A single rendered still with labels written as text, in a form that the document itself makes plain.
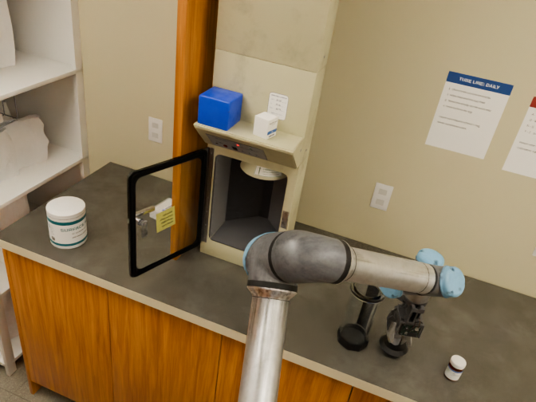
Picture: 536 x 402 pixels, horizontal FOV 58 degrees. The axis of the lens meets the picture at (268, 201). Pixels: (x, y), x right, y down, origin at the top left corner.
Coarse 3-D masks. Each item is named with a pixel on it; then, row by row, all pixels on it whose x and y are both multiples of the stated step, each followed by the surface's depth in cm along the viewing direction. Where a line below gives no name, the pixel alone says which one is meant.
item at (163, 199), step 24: (144, 168) 143; (168, 168) 150; (192, 168) 158; (144, 192) 147; (168, 192) 155; (192, 192) 164; (144, 216) 152; (168, 216) 160; (192, 216) 169; (144, 240) 156; (168, 240) 165; (192, 240) 176; (144, 264) 162
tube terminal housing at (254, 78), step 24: (216, 72) 148; (240, 72) 145; (264, 72) 142; (288, 72) 140; (312, 72) 137; (264, 96) 146; (312, 96) 141; (288, 120) 147; (312, 120) 151; (288, 168) 154; (288, 192) 159; (240, 264) 180
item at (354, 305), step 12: (360, 288) 151; (372, 288) 150; (360, 300) 143; (372, 300) 141; (348, 312) 149; (360, 312) 145; (372, 312) 145; (348, 324) 150; (360, 324) 147; (372, 324) 151; (348, 336) 151; (360, 336) 150
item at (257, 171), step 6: (246, 168) 164; (252, 168) 162; (258, 168) 161; (264, 168) 161; (252, 174) 162; (258, 174) 161; (264, 174) 161; (270, 174) 161; (276, 174) 162; (282, 174) 164
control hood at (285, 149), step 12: (240, 120) 152; (204, 132) 148; (216, 132) 144; (228, 132) 143; (240, 132) 144; (252, 132) 145; (276, 132) 148; (252, 144) 143; (264, 144) 140; (276, 144) 140; (288, 144) 142; (300, 144) 144; (276, 156) 146; (288, 156) 142; (300, 156) 150
